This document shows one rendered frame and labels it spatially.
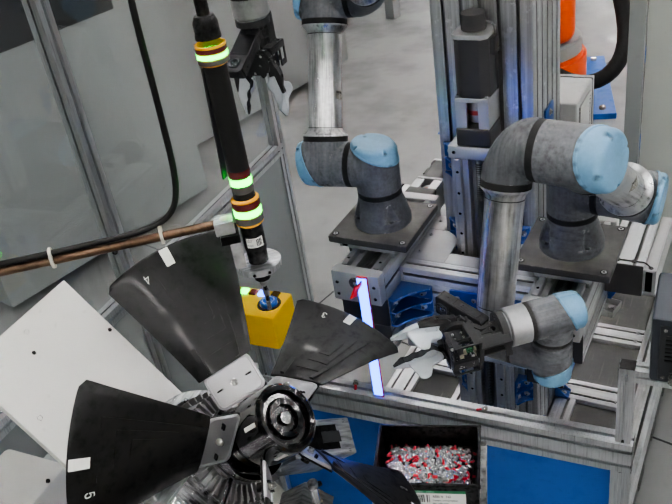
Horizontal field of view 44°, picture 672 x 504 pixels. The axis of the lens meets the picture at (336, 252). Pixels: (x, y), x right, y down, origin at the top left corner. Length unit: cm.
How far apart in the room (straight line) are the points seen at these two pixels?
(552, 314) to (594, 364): 144
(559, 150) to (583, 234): 52
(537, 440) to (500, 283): 40
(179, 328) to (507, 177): 64
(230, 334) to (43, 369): 34
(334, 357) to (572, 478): 66
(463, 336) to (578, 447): 44
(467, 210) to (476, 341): 72
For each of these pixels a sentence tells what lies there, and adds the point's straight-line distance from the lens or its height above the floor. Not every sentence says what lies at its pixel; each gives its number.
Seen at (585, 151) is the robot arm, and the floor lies 149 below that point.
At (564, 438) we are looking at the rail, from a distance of 183.
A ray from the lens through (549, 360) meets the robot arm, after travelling 162.
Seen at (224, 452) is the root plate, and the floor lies 119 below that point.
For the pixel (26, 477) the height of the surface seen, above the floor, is 97.
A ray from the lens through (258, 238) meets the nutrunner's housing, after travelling 128.
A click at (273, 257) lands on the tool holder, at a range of 131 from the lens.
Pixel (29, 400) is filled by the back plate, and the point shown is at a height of 128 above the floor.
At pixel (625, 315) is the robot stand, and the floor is 21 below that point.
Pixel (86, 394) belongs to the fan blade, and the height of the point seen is 142.
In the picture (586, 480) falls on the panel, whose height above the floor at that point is 72.
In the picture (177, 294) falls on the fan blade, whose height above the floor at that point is 138.
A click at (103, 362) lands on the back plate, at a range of 158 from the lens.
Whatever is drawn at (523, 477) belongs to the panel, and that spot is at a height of 68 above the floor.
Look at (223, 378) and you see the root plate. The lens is 143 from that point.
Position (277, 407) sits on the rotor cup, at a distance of 138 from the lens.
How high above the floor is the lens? 215
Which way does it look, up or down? 32 degrees down
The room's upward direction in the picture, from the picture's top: 9 degrees counter-clockwise
